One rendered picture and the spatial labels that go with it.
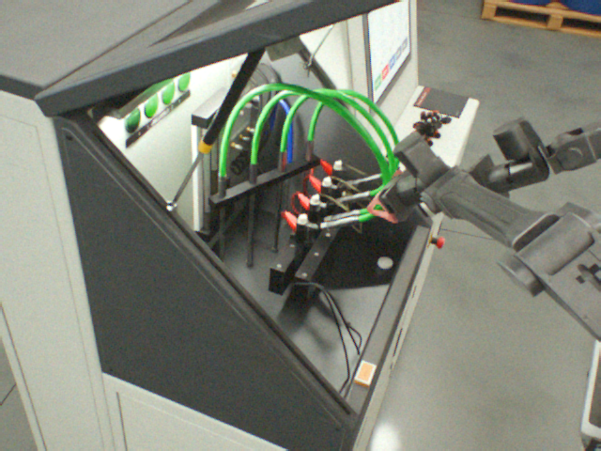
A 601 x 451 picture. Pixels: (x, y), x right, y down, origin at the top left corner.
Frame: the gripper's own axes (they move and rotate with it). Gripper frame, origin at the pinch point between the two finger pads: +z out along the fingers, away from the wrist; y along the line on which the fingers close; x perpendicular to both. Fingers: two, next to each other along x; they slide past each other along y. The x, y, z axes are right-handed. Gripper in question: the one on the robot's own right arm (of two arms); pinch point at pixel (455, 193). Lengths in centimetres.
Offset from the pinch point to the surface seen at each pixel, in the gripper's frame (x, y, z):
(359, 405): 41.3, -22.7, 13.4
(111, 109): 52, 48, 15
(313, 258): 16.8, 0.0, 32.5
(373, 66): -32, 32, 27
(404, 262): -0.4, -13.4, 23.4
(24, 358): 68, 13, 83
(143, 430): 60, -15, 68
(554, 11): -447, -8, 149
